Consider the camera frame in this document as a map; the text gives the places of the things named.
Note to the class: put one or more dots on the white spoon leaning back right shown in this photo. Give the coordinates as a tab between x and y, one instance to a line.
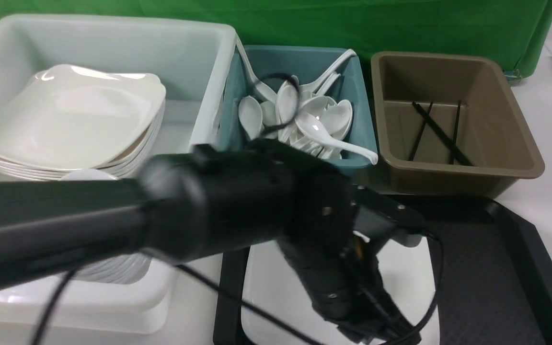
315	85

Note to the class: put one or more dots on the large white plastic tub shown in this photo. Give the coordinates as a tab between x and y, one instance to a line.
192	60

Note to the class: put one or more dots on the white spoon left in bin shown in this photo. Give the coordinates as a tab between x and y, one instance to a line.
250	115

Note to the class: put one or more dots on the stack of small white bowls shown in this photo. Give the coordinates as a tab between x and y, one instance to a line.
124	269

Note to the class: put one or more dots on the black chopstick in brown bin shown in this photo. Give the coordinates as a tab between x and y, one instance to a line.
450	144

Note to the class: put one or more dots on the brown plastic bin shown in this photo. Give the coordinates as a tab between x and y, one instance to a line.
493	132

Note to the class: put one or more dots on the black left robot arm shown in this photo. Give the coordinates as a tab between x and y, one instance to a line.
184	207

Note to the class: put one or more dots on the white spoon leaning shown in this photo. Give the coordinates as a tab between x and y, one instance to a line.
315	85
260	88

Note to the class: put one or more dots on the black chopstick gold band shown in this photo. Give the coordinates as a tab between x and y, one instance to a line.
419	134
455	132

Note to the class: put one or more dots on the white spoon leaning back left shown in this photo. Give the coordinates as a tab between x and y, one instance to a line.
260	88

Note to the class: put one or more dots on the black serving tray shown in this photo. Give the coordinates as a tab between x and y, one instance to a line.
496	286

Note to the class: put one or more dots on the stack of white square plates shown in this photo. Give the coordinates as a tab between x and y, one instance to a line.
70	118

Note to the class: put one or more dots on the green cloth backdrop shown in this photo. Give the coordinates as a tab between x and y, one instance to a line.
510	32

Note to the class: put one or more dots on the white spoon over bin edge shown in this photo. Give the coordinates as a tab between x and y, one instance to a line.
313	129

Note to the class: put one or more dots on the teal plastic bin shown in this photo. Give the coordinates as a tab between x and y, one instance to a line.
307	64

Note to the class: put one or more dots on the large white square plate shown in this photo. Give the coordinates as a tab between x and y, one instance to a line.
273	286

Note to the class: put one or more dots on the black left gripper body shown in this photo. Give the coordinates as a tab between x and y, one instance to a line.
333	248

